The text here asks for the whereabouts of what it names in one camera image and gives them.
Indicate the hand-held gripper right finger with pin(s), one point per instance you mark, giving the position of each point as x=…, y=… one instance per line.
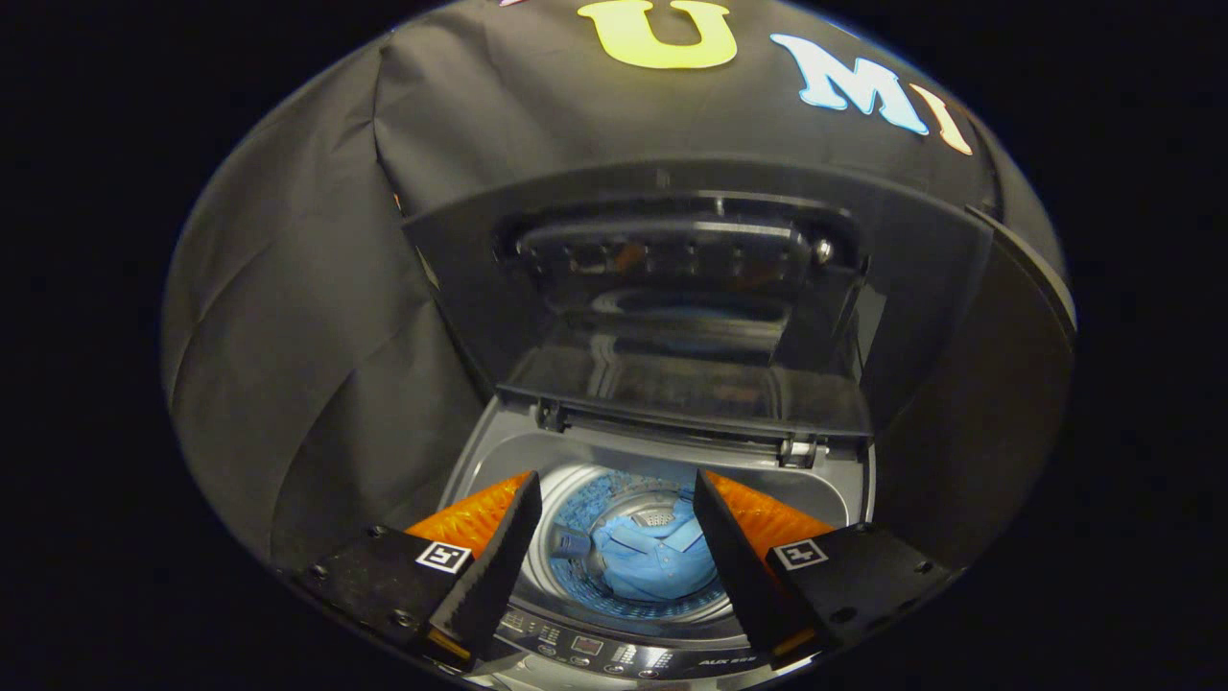
x=739, y=576

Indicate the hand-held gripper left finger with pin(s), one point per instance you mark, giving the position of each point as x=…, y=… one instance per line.
x=494, y=576

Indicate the light blue polo shirt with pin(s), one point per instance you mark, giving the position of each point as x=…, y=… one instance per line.
x=652, y=568

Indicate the dark washing machine lid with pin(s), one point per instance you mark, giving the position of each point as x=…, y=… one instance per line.
x=460, y=259

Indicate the grey cabinet with dark top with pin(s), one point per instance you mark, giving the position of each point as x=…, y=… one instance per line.
x=979, y=413

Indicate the black backdrop cloth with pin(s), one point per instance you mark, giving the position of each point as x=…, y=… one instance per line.
x=288, y=336

